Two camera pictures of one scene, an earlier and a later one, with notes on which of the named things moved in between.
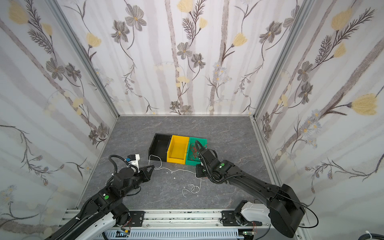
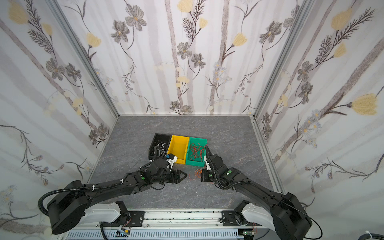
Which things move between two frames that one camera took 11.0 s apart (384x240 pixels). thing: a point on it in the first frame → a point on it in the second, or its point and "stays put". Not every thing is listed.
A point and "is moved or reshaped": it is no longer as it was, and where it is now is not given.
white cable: x=160 y=167 is moved or reshaped
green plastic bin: x=195 y=145 stays put
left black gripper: x=142 y=174 → x=174 y=176
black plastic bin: x=159 y=146 stays put
